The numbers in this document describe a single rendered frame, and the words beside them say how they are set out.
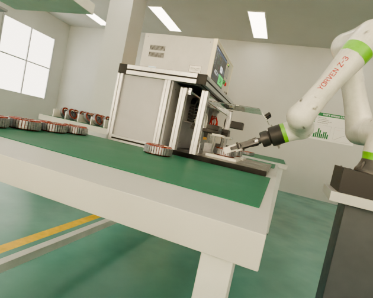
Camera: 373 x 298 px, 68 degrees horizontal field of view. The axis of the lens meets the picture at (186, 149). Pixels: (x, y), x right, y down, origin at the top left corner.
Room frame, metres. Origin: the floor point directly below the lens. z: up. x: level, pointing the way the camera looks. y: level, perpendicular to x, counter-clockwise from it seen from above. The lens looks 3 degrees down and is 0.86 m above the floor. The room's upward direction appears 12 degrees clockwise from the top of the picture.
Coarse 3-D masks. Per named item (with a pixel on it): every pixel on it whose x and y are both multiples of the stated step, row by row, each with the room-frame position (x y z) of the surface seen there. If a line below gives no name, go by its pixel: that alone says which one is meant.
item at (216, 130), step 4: (208, 124) 1.36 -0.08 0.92; (192, 128) 1.38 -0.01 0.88; (204, 128) 1.36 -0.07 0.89; (208, 128) 1.36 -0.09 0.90; (212, 128) 1.35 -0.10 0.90; (216, 128) 1.34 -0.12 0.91; (220, 128) 1.37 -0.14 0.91; (212, 132) 1.35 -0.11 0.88; (216, 132) 1.34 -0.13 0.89; (220, 132) 1.38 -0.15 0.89; (220, 136) 1.34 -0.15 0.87; (224, 136) 1.39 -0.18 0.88; (200, 140) 1.42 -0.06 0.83
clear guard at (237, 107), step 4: (224, 104) 1.59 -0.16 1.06; (228, 104) 1.55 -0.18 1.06; (232, 104) 1.54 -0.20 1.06; (228, 108) 1.75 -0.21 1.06; (232, 108) 1.70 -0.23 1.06; (236, 108) 1.66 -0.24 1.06; (240, 108) 1.62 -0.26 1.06; (244, 108) 1.59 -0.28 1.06; (248, 108) 1.55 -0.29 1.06; (252, 108) 1.52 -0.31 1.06; (256, 108) 1.50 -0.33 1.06; (248, 112) 1.74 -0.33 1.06; (252, 112) 1.70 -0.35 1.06; (256, 112) 1.66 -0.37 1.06; (260, 112) 1.62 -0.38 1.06; (264, 116) 1.49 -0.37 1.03; (268, 124) 1.66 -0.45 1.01
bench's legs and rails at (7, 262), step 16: (96, 224) 1.64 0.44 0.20; (112, 224) 1.78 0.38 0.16; (64, 240) 1.37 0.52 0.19; (16, 256) 1.12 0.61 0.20; (32, 256) 1.19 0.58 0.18; (208, 256) 0.40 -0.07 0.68; (0, 272) 1.05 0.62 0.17; (208, 272) 0.40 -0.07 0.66; (224, 272) 0.39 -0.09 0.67; (208, 288) 0.40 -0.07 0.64; (224, 288) 0.39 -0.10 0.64
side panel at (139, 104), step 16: (128, 80) 1.31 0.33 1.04; (144, 80) 1.29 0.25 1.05; (160, 80) 1.26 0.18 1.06; (128, 96) 1.31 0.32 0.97; (144, 96) 1.28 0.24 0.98; (160, 96) 1.26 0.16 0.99; (112, 112) 1.32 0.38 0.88; (128, 112) 1.30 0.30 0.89; (144, 112) 1.28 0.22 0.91; (160, 112) 1.24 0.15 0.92; (112, 128) 1.31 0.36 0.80; (128, 128) 1.30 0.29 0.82; (144, 128) 1.27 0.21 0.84; (160, 128) 1.23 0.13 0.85
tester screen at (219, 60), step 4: (216, 52) 1.34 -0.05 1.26; (220, 52) 1.40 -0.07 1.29; (216, 56) 1.35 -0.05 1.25; (220, 56) 1.42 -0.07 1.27; (216, 60) 1.36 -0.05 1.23; (220, 60) 1.43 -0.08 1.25; (224, 60) 1.51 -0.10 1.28; (216, 64) 1.38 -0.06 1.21; (220, 64) 1.45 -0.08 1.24; (224, 64) 1.53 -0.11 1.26; (216, 68) 1.39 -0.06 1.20; (224, 68) 1.54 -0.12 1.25; (212, 72) 1.34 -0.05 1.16; (216, 76) 1.42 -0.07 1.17
